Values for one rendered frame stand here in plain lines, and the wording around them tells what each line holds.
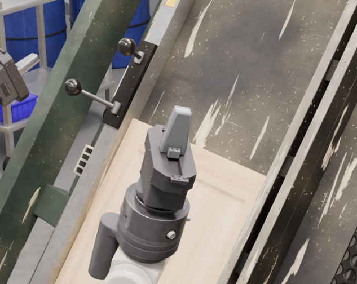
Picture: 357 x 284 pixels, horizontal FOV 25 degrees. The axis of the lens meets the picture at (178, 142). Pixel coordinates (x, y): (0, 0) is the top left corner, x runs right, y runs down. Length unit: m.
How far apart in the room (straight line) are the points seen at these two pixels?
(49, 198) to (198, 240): 0.52
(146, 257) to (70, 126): 0.95
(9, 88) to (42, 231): 2.48
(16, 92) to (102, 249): 0.70
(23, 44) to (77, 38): 4.37
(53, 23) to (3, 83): 4.65
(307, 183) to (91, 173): 0.54
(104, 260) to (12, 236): 0.88
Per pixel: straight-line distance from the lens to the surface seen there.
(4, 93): 1.75
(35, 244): 4.08
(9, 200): 1.97
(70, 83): 1.75
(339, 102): 1.45
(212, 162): 1.60
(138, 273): 1.10
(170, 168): 1.02
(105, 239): 1.13
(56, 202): 1.96
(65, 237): 1.79
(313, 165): 1.44
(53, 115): 1.96
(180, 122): 1.01
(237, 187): 1.54
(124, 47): 1.67
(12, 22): 6.30
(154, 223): 1.05
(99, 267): 1.16
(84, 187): 1.79
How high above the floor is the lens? 2.00
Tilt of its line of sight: 23 degrees down
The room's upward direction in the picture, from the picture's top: straight up
